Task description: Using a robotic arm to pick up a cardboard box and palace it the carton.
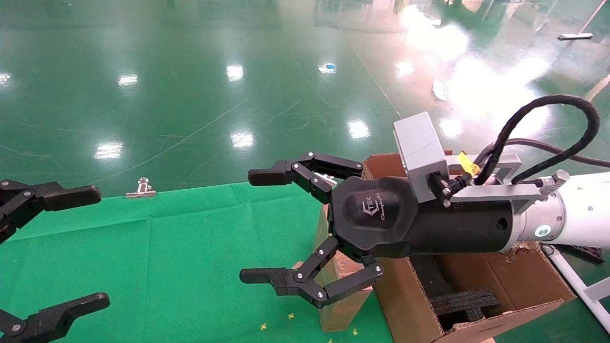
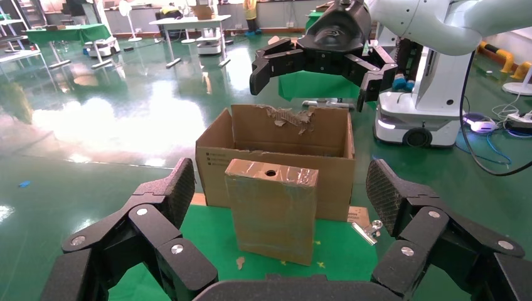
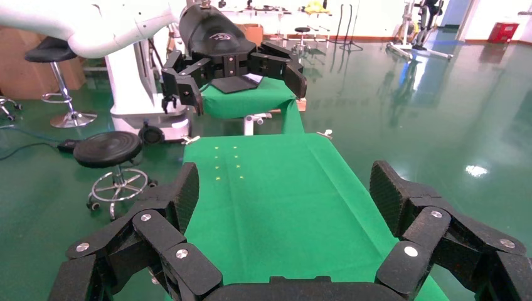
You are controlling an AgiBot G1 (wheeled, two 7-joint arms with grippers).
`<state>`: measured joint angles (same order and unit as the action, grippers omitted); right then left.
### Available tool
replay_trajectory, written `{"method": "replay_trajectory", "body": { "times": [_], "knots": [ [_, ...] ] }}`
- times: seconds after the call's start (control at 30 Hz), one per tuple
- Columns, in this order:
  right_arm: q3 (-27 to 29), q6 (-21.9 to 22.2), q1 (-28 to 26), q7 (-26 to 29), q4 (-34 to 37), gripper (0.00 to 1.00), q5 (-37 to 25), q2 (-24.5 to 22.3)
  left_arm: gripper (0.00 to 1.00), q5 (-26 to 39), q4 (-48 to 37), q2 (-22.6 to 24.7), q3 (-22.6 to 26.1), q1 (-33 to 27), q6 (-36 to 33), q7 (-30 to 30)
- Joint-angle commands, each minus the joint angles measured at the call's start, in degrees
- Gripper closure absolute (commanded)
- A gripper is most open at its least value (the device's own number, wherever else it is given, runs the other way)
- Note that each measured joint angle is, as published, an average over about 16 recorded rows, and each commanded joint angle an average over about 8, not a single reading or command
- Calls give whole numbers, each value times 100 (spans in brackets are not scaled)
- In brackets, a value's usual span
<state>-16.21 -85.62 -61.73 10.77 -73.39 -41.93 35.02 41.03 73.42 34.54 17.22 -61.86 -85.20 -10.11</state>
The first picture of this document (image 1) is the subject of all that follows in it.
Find black plastic grid tray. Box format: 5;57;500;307
565;244;607;264

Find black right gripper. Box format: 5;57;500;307
240;152;516;309

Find black camera cable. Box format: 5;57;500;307
429;94;610;197

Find large open cardboard carton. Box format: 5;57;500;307
362;152;577;343

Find silver camera mounting bracket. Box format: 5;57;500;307
443;153;570;209

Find yellow cable tag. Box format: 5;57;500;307
457;151;480;176

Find black foam insert block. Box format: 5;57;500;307
431;290;501;330

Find silver binder clip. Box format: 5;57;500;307
126;178;156;199

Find floor squeegee with handle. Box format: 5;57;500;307
558;0;609;40

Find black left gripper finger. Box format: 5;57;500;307
0;180;102;243
0;292;110;343

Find brown block with hole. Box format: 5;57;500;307
293;205;375;333

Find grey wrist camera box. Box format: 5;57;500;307
393;112;451;203

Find green table cloth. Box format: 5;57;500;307
0;182;394;343

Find white pipe frame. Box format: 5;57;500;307
541;243;610;334

